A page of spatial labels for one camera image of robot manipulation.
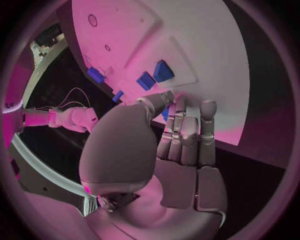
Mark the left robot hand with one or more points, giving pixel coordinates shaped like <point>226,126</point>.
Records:
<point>122,146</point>

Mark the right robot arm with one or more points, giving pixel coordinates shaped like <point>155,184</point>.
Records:
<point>77,116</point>

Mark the white task board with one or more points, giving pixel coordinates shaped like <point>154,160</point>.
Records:
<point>192,37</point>

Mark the blue peg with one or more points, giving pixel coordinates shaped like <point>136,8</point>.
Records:
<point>118,96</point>

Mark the blue part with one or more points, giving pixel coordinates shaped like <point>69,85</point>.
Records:
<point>165,113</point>

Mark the blue square block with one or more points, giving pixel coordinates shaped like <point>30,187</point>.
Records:
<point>145,81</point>

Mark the blue plug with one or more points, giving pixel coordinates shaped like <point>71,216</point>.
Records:
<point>95,74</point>

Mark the blue wedge block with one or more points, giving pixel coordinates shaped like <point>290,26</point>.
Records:
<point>164,72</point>

